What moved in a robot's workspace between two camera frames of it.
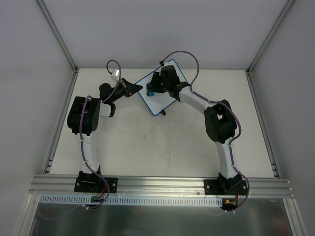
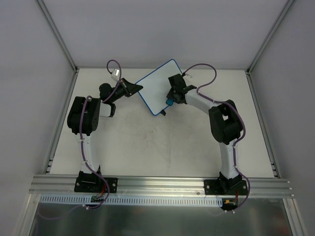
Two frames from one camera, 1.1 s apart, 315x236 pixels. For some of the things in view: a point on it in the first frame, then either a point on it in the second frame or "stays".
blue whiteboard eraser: x=150 y=93 -> x=170 y=102
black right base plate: x=225 y=187 stays
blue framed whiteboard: x=160 y=101 stays
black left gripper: x=125 y=88 stays
